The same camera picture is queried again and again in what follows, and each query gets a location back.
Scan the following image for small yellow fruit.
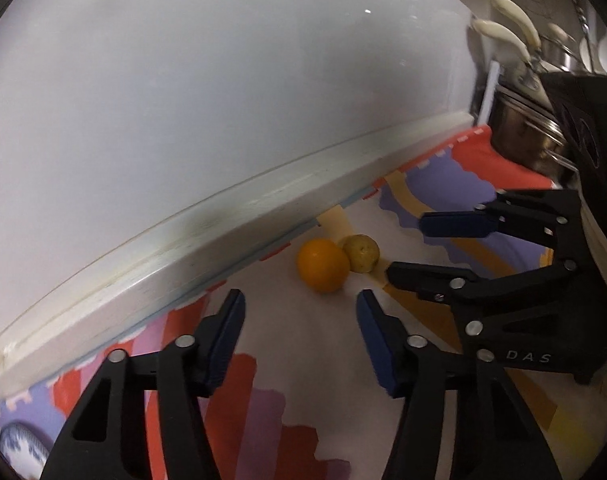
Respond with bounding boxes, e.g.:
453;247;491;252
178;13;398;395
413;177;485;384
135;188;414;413
340;234;381;273

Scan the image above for small orange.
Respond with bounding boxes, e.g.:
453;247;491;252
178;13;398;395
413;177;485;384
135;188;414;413
296;238;350;294

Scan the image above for blue white porcelain plate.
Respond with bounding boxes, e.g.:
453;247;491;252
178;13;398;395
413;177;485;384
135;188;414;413
0;422;49;480

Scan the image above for stainless steel pot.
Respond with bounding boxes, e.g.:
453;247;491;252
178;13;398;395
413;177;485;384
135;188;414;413
488;86;576;186

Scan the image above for colourful patterned table mat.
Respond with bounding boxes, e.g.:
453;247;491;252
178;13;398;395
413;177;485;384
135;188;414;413
0;126;607;480

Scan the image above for cream pan handle lower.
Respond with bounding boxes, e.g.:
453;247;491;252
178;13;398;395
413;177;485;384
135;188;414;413
471;18;531;64

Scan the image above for cream pan handle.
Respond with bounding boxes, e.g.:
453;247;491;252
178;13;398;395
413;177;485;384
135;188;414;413
491;0;542;51
471;18;531;64

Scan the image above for cream pan handle upper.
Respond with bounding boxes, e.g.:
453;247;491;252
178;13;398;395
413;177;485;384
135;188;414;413
491;0;542;51

